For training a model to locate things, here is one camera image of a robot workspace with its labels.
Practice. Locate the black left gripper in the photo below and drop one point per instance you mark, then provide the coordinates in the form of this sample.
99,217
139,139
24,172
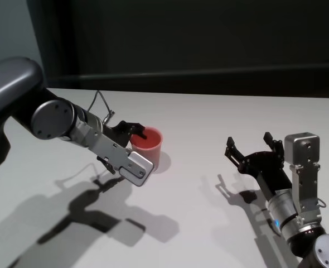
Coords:
118,132

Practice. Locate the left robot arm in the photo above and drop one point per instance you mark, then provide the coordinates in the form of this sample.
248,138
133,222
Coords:
14,83

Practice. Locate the dark grey backdrop panel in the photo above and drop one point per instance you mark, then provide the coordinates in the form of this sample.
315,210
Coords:
195,36

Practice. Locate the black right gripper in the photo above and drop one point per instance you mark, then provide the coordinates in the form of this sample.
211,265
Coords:
267,173

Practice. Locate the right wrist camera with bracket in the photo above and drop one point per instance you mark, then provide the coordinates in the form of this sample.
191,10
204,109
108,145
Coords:
302,149

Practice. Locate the pink plastic cup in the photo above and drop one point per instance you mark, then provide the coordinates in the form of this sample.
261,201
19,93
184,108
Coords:
153,156

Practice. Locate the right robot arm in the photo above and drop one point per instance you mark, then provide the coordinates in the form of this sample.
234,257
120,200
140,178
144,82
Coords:
306,240

